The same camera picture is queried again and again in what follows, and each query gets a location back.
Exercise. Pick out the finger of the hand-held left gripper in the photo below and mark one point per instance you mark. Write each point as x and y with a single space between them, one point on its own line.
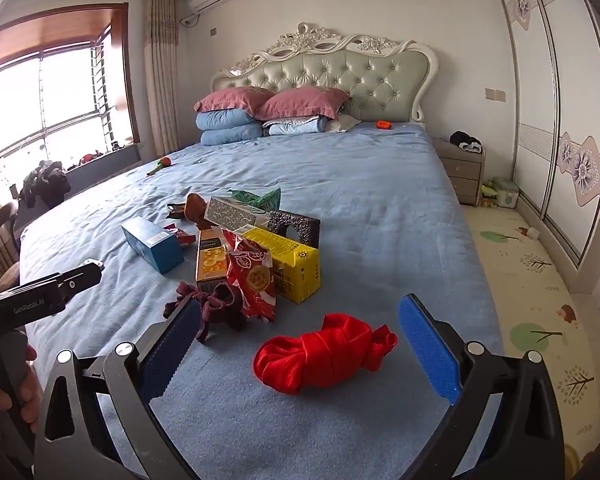
82 277

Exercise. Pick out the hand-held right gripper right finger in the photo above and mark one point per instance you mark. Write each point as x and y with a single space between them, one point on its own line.
430 355

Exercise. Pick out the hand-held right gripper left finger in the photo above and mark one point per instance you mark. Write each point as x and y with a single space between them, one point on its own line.
170 355

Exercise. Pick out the red cloth bundle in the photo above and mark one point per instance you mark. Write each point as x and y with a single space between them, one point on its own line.
325 355

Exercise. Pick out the yellow milk carton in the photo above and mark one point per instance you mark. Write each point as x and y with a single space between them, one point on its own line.
295 270

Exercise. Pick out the white blue milk carton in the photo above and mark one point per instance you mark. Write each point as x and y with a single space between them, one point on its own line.
230 212

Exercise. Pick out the person's left hand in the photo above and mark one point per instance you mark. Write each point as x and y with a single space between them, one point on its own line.
27 390

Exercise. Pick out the maroon cloth strip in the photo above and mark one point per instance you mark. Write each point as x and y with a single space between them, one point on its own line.
225 305

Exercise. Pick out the blue cardboard box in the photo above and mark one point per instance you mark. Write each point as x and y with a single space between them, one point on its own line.
150 245

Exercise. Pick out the pile of black clothes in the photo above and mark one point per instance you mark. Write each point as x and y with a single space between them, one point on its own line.
45 182

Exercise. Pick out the orange juice carton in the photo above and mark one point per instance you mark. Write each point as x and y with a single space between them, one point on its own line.
211 260

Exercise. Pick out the small red wrapper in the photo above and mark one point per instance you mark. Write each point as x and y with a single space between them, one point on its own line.
182 236

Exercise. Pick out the red snack packet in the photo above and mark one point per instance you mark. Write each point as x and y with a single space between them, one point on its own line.
252 280

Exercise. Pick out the printed play mat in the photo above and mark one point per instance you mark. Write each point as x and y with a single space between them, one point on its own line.
530 285

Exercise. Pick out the red green toy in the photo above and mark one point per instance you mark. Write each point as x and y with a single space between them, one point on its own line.
164 162

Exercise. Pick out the small white object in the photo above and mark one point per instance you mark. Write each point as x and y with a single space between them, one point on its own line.
533 233

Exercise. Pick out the small colourful toy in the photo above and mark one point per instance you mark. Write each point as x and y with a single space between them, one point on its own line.
487 195

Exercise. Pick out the black foam block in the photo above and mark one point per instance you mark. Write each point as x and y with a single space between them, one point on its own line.
307 227

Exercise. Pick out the green white storage box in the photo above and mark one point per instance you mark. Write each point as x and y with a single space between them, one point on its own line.
506 194

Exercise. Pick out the green snack packet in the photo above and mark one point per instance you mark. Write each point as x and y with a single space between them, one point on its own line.
260 199

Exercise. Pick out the grey nightstand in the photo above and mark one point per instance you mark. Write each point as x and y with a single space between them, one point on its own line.
460 170

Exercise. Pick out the black clothing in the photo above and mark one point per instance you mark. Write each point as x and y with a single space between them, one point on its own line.
465 140

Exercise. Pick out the beige curtain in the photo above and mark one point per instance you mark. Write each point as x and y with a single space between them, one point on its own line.
162 70

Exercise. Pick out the pink pillow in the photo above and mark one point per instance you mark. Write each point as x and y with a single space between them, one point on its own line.
230 100
305 102

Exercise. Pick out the small orange object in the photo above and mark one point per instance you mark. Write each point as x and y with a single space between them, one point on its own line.
383 124

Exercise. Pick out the white cloth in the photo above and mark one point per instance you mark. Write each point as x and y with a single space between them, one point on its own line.
345 122

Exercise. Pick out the folded patterned blanket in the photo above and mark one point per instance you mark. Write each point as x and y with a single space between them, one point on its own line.
295 126

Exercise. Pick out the white sliding wardrobe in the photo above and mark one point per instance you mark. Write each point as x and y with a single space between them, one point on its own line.
555 85

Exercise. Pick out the tufted green headboard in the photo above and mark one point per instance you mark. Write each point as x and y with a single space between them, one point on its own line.
330 65

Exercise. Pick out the wooden frame window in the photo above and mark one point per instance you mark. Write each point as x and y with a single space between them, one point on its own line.
55 95

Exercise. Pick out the wall switch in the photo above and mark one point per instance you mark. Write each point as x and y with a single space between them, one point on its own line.
495 94

